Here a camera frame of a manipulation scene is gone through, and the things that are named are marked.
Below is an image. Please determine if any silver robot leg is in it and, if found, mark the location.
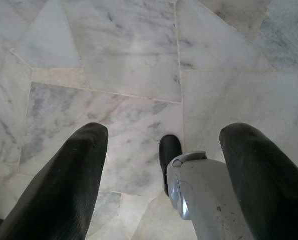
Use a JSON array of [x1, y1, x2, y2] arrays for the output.
[[165, 150, 256, 240]]

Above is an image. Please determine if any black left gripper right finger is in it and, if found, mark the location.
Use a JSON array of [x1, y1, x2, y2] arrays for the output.
[[219, 122, 298, 240]]

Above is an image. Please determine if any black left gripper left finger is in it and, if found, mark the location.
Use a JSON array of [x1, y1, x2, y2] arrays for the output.
[[0, 121, 109, 240]]

